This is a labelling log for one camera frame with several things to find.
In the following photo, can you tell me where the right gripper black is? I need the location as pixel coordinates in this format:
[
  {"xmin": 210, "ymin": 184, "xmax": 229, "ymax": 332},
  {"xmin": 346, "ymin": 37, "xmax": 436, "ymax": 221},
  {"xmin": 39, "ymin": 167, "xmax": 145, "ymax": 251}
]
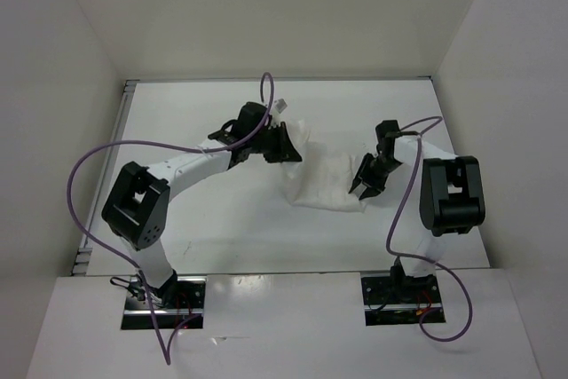
[{"xmin": 350, "ymin": 153, "xmax": 402, "ymax": 200}]

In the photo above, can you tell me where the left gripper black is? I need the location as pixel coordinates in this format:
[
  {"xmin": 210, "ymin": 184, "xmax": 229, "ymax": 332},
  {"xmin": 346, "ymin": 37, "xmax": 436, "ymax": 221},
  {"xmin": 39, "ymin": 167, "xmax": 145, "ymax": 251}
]
[{"xmin": 248, "ymin": 122, "xmax": 302, "ymax": 164}]

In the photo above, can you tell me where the white pleated skirt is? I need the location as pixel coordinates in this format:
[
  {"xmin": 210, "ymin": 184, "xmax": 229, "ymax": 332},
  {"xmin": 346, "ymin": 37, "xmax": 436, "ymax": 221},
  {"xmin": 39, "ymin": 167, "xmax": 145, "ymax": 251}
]
[{"xmin": 280, "ymin": 120, "xmax": 367, "ymax": 213}]

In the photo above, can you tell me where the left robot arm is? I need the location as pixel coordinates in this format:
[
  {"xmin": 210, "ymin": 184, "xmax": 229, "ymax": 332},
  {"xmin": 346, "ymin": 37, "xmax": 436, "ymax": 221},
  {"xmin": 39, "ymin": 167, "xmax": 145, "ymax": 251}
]
[{"xmin": 102, "ymin": 122, "xmax": 303, "ymax": 308}]

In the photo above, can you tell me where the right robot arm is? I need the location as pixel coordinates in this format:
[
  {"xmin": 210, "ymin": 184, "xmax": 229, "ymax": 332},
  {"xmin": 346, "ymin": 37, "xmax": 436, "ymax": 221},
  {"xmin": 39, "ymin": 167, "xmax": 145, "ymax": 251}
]
[{"xmin": 349, "ymin": 132, "xmax": 485, "ymax": 302}]

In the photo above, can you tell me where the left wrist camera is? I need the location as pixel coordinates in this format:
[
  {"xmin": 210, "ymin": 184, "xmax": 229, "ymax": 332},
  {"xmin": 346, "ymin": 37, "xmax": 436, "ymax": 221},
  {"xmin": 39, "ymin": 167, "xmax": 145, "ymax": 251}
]
[{"xmin": 208, "ymin": 102, "xmax": 280, "ymax": 150}]

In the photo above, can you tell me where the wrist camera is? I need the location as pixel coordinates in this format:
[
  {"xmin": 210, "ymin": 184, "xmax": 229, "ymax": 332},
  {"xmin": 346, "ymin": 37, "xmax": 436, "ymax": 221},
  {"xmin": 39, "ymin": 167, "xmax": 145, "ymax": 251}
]
[
  {"xmin": 208, "ymin": 102, "xmax": 280, "ymax": 150},
  {"xmin": 375, "ymin": 120, "xmax": 419, "ymax": 154}
]

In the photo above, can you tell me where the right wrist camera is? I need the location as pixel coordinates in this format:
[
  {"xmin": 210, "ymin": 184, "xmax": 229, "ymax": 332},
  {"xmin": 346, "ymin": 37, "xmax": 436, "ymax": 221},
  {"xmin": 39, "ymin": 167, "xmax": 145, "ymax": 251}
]
[{"xmin": 375, "ymin": 120, "xmax": 419, "ymax": 154}]

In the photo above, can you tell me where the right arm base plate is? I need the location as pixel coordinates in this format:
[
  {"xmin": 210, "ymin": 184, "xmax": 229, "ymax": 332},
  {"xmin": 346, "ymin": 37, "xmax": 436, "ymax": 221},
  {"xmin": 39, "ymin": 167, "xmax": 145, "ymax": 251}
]
[{"xmin": 360, "ymin": 275, "xmax": 446, "ymax": 327}]

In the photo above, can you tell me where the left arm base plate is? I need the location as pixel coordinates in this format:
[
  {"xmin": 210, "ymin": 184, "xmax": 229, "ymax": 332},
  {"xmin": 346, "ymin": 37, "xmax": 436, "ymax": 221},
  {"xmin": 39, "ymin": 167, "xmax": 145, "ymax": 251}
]
[{"xmin": 109, "ymin": 276, "xmax": 207, "ymax": 330}]

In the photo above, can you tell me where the aluminium table frame rail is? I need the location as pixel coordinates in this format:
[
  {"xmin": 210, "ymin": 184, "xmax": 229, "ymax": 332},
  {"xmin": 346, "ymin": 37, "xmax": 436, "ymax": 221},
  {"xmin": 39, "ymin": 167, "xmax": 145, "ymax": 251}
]
[{"xmin": 71, "ymin": 79, "xmax": 139, "ymax": 277}]

